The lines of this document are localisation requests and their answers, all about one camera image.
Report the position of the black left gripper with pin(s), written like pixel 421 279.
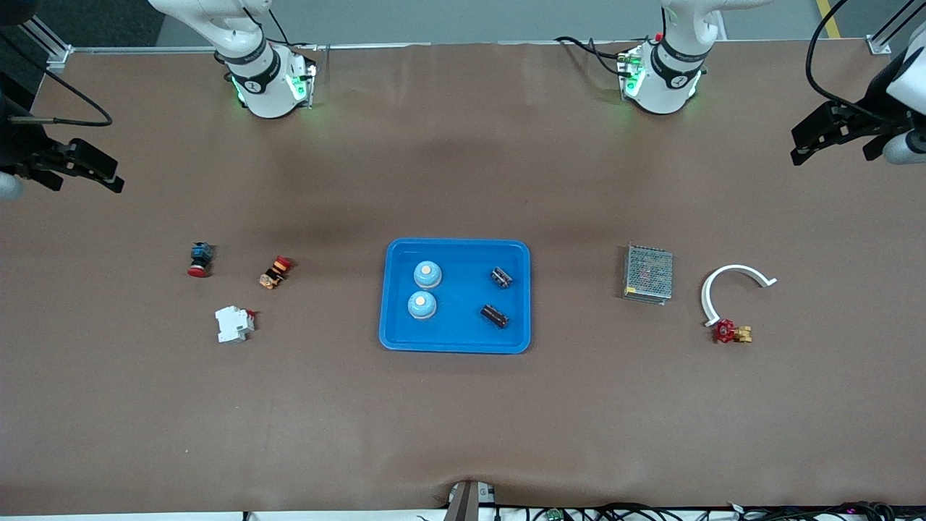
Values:
pixel 862 123

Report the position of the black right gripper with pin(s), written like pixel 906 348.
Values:
pixel 22 150

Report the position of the dark brown cylindrical capacitor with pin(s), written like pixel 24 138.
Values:
pixel 495 316
pixel 501 277

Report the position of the light blue desk bell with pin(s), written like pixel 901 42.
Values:
pixel 422 307
pixel 427 276

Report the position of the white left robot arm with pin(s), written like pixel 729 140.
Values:
pixel 665 79

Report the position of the red emergency stop button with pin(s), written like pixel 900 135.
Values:
pixel 200 255

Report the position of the white curved plastic arc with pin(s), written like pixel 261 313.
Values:
pixel 732 269

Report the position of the white circuit breaker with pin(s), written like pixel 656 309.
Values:
pixel 233 324

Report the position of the metal mesh power supply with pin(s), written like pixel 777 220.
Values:
pixel 649 273

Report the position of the blue plastic tray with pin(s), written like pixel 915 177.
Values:
pixel 463 293

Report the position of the grey table clamp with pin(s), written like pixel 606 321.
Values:
pixel 466 503

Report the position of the aluminium frame post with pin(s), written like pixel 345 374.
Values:
pixel 58 56
pixel 878 45

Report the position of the orange and red switch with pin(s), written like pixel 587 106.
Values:
pixel 273 275

